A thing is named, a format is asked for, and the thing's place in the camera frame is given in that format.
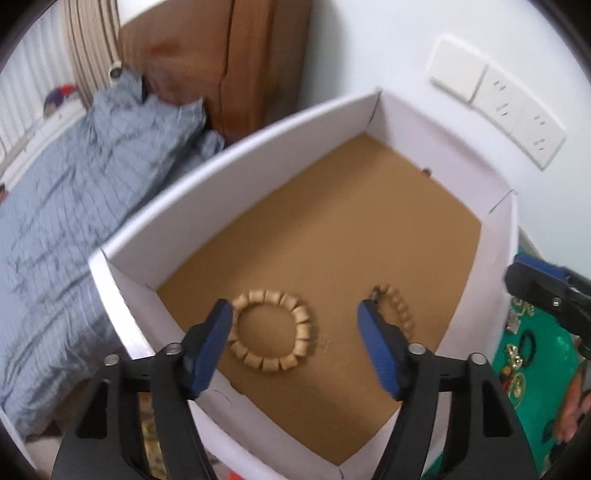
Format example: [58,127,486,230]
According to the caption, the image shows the small tan bead bracelet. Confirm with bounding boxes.
[372,284,415,340]

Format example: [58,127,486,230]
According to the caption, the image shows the black bead bracelet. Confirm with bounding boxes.
[517,331,538,365]

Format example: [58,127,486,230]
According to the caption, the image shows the gold chain ring necklace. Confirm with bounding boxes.
[500,343,528,409]

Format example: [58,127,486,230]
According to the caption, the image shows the person's right hand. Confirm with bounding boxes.
[554,367,590,443]

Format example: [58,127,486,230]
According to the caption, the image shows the green velvet mat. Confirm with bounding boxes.
[493,277,587,475]

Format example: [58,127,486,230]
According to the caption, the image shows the white cardboard box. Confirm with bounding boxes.
[89,91,518,479]

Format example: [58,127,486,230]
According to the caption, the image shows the brown wooden headboard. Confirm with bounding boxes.
[117,1,312,143]

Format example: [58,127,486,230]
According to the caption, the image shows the striped beige curtain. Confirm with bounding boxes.
[60,0,120,109]

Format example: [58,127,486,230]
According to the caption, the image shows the wooden block bead bracelet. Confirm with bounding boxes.
[227,289,319,373]

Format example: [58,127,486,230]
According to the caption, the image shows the white wall socket panel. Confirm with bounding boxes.
[471,66,566,170]

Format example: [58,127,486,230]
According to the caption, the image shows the white wall switch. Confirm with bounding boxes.
[428,36,488,103]

